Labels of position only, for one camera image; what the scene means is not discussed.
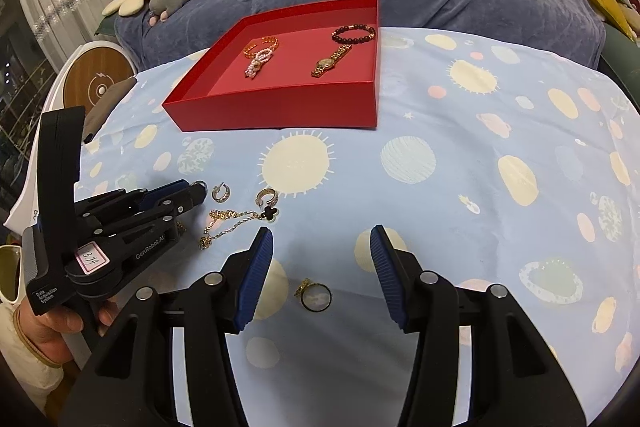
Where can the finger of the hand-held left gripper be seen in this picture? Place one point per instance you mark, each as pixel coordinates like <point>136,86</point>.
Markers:
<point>165,212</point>
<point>130,201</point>

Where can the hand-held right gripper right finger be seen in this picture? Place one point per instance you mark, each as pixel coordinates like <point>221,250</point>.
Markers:
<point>387,277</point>

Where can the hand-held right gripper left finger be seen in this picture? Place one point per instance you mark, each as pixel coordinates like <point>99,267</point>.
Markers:
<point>255,277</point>

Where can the red cardboard box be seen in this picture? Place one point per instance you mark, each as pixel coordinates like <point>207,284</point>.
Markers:
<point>280,97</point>

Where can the person's left forearm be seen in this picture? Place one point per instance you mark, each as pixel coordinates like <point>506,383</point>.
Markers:
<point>20,367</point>

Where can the person's left hand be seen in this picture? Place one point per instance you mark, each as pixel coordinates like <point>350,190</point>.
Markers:
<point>50,332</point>

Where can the grey-brown pouch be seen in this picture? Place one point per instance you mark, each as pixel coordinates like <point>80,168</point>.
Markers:
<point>107,107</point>

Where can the white device with wooden disc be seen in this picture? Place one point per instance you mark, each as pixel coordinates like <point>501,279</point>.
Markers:
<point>95,77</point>

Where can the light blue printed tablecloth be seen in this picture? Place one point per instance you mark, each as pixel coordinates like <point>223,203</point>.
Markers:
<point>450,167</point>

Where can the gold bangle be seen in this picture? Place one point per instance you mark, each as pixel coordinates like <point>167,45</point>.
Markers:
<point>262,42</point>

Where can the gold wristwatch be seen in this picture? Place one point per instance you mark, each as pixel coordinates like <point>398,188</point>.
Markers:
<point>330,62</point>

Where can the green sofa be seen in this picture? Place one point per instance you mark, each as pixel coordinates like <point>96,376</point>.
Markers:
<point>617,52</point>

